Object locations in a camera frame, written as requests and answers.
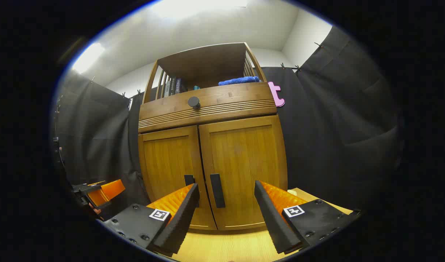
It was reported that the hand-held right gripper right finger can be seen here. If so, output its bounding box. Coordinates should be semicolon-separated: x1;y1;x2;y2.
254;180;361;254

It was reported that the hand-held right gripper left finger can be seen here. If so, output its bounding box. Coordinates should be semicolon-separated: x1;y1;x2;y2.
103;183;200;255

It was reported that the wooden cabinet door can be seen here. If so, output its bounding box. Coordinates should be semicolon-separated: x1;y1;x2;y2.
138;126;217;230
199;115;288;230

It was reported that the wooden double-door shoe cabinet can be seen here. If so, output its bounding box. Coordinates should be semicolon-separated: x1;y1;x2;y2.
137;42;288;231

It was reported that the wooden grooved drawer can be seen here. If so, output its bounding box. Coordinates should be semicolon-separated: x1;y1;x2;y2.
138;82;277;133

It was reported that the blue folded towel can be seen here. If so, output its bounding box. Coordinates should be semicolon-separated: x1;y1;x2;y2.
218;76;260;86

